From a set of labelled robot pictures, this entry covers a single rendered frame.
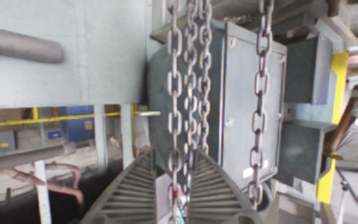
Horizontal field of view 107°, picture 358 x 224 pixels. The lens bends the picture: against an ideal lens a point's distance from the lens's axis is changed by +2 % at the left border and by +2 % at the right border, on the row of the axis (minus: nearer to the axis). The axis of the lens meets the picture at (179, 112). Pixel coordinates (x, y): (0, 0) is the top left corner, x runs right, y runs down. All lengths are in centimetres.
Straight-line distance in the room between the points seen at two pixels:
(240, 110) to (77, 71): 48
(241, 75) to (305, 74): 17
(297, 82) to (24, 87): 67
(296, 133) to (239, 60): 24
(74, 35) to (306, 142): 69
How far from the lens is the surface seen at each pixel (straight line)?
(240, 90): 28
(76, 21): 58
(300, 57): 43
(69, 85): 53
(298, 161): 44
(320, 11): 53
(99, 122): 97
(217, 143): 26
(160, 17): 76
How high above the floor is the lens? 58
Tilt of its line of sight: 6 degrees up
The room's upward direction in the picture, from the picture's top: 180 degrees counter-clockwise
